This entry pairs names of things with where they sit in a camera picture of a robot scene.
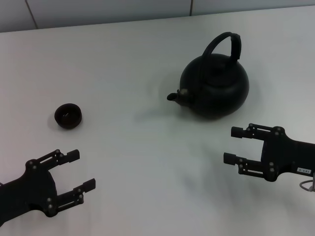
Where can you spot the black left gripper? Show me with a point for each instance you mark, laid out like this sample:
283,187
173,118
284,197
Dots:
29,186

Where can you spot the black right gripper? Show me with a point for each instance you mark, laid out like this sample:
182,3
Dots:
290,155

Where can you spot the black round teapot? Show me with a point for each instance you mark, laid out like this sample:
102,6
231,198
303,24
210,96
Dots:
216,96

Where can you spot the dark brown teacup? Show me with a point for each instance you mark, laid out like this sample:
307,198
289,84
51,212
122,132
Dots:
68,119

